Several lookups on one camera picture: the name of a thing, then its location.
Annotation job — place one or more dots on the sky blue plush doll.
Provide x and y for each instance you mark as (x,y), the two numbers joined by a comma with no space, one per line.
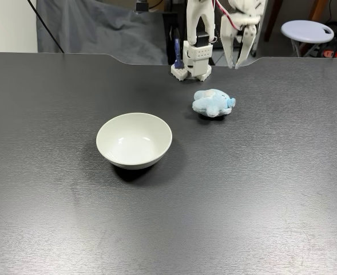
(211,103)

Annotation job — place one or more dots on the white bowl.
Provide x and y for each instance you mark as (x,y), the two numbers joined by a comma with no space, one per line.
(134,143)

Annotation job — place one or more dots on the blue table clamp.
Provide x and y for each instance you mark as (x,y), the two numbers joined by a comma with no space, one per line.
(178,53)

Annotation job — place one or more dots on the white round stool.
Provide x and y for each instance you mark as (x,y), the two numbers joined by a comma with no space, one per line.
(307,31)

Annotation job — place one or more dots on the black upright panel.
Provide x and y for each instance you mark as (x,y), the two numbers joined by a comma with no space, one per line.
(168,37)

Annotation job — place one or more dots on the grey backdrop cloth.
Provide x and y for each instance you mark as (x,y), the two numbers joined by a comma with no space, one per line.
(99,34)

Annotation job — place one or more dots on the brown wooden post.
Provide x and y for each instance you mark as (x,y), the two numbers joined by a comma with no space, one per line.
(271,20)

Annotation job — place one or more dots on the small black camera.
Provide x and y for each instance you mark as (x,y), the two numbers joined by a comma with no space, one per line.
(142,5)

